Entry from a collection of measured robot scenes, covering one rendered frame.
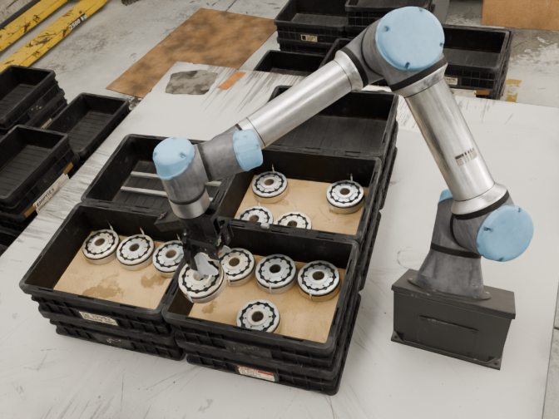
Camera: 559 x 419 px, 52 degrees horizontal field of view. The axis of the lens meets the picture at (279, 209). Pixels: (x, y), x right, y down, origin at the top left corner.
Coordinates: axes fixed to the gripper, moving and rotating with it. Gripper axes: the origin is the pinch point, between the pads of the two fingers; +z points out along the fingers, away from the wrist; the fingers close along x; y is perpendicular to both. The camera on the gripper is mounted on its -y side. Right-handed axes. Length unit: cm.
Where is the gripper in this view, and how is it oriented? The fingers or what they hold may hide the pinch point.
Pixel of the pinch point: (206, 265)
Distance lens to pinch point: 130.0
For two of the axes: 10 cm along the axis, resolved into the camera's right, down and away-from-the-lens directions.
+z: 1.4, 6.8, 7.2
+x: 3.9, -7.1, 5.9
